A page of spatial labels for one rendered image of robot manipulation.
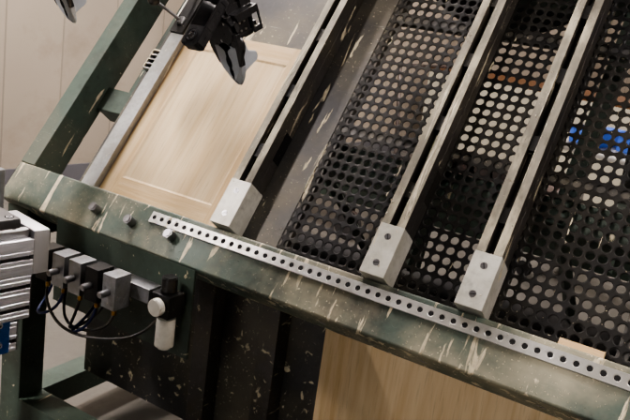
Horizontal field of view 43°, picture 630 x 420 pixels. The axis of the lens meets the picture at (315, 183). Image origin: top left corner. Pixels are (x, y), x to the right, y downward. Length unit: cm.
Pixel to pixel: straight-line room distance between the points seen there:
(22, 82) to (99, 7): 74
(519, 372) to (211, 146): 102
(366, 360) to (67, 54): 396
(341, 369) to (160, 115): 88
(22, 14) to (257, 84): 335
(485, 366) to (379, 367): 46
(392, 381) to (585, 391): 59
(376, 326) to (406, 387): 34
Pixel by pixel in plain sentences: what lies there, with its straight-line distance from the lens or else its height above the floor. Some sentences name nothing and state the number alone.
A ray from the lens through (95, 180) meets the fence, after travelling 229.
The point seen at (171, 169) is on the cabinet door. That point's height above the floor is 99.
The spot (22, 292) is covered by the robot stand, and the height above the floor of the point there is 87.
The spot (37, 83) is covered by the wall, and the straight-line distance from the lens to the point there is 553.
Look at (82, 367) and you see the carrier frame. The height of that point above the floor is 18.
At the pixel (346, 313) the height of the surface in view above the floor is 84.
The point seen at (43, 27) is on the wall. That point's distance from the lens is 550.
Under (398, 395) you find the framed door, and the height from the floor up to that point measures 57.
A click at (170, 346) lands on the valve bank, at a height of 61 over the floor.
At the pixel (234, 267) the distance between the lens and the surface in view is 191.
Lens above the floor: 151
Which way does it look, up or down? 14 degrees down
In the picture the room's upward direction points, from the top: 8 degrees clockwise
